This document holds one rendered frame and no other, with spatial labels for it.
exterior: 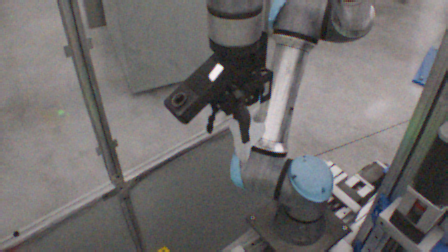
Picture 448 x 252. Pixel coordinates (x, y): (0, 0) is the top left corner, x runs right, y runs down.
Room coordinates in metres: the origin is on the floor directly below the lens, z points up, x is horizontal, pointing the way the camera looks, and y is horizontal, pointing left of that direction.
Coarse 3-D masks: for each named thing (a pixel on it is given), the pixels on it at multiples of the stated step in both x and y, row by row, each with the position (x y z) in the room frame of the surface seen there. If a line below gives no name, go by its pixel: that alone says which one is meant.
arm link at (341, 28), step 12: (336, 0) 0.53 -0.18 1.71; (348, 0) 0.50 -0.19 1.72; (360, 0) 0.51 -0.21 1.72; (336, 12) 0.61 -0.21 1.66; (348, 12) 0.56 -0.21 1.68; (360, 12) 0.57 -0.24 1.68; (372, 12) 0.71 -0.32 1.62; (336, 24) 0.72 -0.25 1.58; (348, 24) 0.64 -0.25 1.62; (360, 24) 0.64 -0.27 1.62; (372, 24) 0.70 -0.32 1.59; (336, 36) 0.74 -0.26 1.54; (348, 36) 0.70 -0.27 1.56; (360, 36) 0.69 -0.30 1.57
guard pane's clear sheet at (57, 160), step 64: (0, 0) 0.67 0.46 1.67; (128, 0) 0.85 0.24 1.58; (192, 0) 0.98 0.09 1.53; (0, 64) 0.64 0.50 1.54; (64, 64) 0.73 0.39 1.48; (128, 64) 0.83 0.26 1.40; (192, 64) 0.97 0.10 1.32; (0, 128) 0.60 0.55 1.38; (64, 128) 0.69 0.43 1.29; (128, 128) 0.81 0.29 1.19; (192, 128) 0.96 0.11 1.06; (0, 192) 0.54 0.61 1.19; (64, 192) 0.65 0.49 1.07
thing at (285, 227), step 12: (276, 216) 0.58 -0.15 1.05; (288, 216) 0.53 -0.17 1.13; (324, 216) 0.55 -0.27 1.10; (276, 228) 0.54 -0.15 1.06; (288, 228) 0.52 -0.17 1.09; (300, 228) 0.51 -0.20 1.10; (312, 228) 0.51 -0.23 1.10; (324, 228) 0.53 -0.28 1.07; (288, 240) 0.50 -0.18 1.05; (300, 240) 0.50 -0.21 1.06; (312, 240) 0.50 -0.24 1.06
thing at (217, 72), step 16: (208, 64) 0.44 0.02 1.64; (224, 64) 0.43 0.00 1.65; (192, 80) 0.42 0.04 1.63; (208, 80) 0.41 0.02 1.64; (224, 80) 0.41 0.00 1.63; (176, 96) 0.40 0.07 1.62; (192, 96) 0.39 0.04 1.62; (208, 96) 0.40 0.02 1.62; (176, 112) 0.38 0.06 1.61; (192, 112) 0.38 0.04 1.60
